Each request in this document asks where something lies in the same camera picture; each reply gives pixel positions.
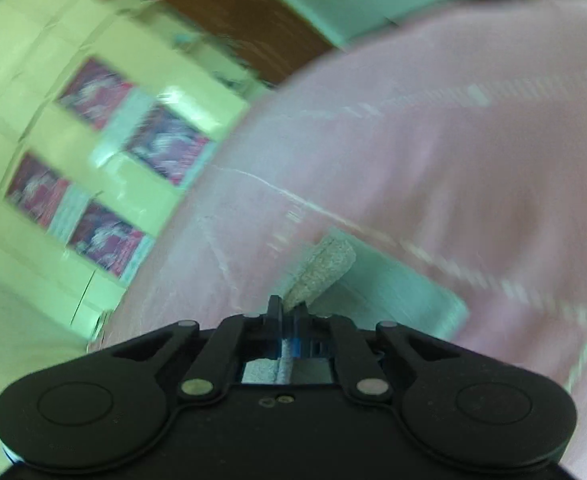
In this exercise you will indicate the red and purple wall poster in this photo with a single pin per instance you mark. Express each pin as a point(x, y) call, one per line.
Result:
point(167, 146)
point(36, 191)
point(105, 241)
point(95, 93)

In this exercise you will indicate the pink bed sheet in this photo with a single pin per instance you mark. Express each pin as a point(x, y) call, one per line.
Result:
point(423, 150)

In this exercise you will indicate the brown wooden door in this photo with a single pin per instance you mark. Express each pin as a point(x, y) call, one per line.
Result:
point(233, 15)

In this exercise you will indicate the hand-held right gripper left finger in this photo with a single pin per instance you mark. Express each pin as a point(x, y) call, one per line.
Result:
point(275, 321)

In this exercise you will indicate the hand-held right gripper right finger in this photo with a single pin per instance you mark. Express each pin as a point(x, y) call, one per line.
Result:
point(299, 331)

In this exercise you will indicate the grey sponge piece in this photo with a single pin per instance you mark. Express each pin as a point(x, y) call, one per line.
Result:
point(318, 267)

